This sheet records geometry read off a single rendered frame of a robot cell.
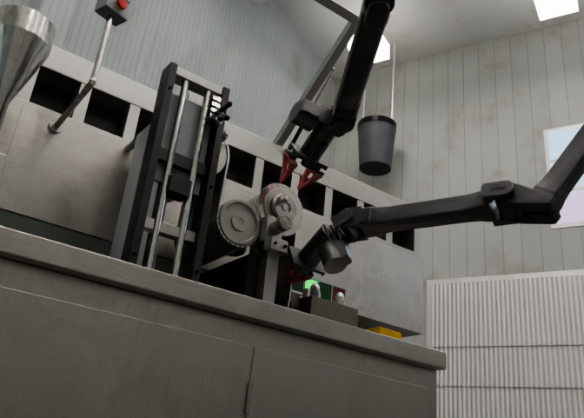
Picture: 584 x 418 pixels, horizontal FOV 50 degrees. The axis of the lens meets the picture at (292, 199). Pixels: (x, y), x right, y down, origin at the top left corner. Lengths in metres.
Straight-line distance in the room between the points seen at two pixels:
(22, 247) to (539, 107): 8.15
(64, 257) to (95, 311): 0.11
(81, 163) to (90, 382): 0.87
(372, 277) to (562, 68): 7.07
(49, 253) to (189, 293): 0.25
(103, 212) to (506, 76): 7.86
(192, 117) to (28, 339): 0.68
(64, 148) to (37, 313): 0.83
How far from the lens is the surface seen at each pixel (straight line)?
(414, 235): 2.54
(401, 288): 2.41
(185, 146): 1.47
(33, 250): 1.07
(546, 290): 7.76
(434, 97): 9.39
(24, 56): 1.60
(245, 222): 1.61
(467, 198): 1.47
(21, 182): 1.77
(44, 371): 1.08
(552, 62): 9.20
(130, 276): 1.11
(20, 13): 1.64
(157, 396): 1.14
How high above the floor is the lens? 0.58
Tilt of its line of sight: 25 degrees up
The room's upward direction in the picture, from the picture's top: 6 degrees clockwise
